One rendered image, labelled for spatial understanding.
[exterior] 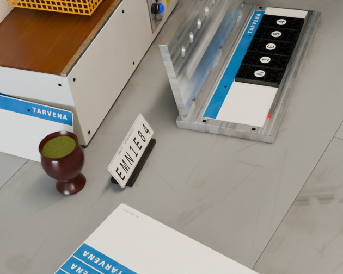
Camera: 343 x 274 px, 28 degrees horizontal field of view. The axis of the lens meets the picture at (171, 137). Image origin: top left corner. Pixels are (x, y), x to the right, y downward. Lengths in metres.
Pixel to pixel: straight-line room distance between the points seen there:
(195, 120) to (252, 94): 0.14
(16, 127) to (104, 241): 0.40
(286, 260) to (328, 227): 0.10
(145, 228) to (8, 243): 0.29
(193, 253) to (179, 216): 0.18
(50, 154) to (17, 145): 0.17
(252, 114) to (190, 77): 0.15
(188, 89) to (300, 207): 0.34
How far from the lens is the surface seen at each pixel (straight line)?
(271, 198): 1.28
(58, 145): 1.30
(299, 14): 1.67
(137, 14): 1.57
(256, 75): 1.49
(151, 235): 1.13
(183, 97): 1.37
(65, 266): 1.12
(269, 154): 1.36
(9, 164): 1.45
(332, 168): 1.33
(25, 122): 1.41
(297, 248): 1.21
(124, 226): 1.15
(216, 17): 1.55
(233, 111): 1.42
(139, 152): 1.36
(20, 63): 1.37
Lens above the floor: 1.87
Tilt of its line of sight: 43 degrees down
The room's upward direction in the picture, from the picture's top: 10 degrees counter-clockwise
